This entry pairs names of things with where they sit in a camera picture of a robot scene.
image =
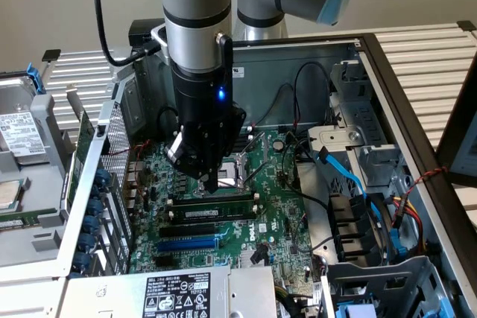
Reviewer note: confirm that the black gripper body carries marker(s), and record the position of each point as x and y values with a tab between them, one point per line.
201	102

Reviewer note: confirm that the green RAM stick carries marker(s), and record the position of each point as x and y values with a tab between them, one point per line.
208	210
18	223

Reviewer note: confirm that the CPU socket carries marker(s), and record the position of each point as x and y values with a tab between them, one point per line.
231	176

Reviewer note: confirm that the thin metal locking lever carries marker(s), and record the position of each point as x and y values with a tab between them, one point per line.
261	172

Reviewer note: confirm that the long black expansion slot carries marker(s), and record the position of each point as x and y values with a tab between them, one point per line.
186	231

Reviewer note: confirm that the silver socket cover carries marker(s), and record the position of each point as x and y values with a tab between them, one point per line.
265	146

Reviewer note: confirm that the green Dell motherboard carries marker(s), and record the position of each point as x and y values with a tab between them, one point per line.
275	199

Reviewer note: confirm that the blue expansion slot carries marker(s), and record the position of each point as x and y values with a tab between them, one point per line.
186	246

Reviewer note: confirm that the silver coin battery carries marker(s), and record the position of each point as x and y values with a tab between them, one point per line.
278	144

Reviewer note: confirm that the silver finned heat sink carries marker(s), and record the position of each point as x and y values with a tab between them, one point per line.
246	258

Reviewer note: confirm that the short black expansion slot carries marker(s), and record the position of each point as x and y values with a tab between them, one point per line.
164	261

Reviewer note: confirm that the black box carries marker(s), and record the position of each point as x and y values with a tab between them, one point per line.
139	33

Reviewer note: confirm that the silver open PC case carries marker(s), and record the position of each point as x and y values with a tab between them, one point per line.
298	53

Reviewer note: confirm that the blue card retention clip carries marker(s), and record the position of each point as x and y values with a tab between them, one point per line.
95	207
102	177
80	261
90	224
85	242

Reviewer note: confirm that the green graphics card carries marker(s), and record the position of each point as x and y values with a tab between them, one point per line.
80	146

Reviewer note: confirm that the silver disk bay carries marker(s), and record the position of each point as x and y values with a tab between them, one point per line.
335	139

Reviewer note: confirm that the black fan shroud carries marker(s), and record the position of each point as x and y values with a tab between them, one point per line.
346	221

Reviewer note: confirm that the silver power supply unit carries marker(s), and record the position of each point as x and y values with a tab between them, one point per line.
112	295

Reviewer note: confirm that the silver drive cage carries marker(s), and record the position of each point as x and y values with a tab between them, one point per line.
357	109

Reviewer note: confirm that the black table end cap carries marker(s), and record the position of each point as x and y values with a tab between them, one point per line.
51	55
466	25

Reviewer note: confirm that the grey parts rack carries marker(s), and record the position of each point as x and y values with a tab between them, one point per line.
44	184

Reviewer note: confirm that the silver perforated disk cage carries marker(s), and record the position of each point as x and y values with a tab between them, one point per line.
372	277

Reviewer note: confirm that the silver hard disk white label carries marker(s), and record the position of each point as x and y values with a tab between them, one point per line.
18	135

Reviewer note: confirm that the blue plastic disk carrier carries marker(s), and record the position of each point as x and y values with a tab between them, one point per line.
354	312

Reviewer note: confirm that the silver CPU chip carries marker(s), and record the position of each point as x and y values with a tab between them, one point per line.
7	195

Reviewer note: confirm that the blue plastic bracket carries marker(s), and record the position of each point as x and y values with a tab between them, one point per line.
35	79

